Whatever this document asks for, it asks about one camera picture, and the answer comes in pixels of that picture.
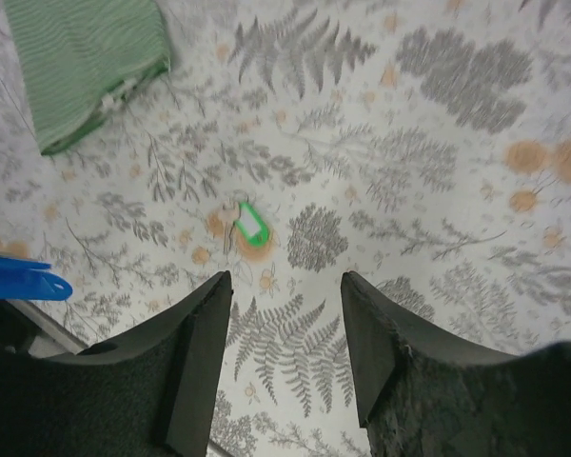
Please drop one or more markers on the green key tag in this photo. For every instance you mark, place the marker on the green key tag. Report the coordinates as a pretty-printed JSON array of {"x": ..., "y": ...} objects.
[{"x": 242, "y": 216}]

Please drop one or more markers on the green striped cloth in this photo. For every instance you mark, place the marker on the green striped cloth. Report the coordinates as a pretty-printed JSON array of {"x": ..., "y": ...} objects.
[{"x": 82, "y": 60}]

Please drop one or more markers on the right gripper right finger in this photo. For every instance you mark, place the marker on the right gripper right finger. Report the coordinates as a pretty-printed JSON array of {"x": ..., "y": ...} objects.
[{"x": 423, "y": 391}]

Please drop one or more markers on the blue key tag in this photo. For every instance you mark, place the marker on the blue key tag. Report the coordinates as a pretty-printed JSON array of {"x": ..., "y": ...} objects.
[{"x": 22, "y": 279}]

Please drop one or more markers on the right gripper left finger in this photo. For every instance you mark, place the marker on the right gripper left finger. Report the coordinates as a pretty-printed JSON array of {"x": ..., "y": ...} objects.
[{"x": 149, "y": 391}]

